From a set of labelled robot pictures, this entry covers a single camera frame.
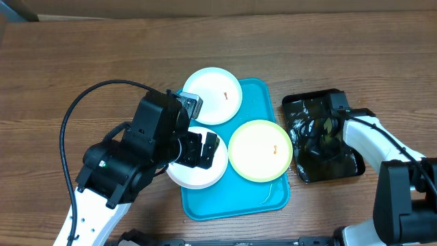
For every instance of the green yellow sponge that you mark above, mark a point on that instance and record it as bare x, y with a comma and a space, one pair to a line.
331, 127

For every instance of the teal plastic tray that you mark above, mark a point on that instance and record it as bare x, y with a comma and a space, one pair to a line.
234, 195

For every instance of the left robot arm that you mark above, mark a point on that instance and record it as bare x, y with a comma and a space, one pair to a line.
115, 170

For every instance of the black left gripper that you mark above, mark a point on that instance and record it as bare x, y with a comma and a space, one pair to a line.
189, 158

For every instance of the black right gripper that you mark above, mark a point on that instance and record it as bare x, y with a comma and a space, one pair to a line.
315, 148

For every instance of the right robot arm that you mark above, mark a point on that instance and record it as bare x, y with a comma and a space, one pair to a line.
404, 210

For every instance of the white plate green rim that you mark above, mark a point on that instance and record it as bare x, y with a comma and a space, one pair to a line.
260, 151

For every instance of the black rectangular tray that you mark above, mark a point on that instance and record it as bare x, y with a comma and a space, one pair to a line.
297, 108

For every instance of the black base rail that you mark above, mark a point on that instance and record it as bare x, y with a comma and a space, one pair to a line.
137, 238

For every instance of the white plate blue rim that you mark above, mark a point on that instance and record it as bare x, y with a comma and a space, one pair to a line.
220, 92

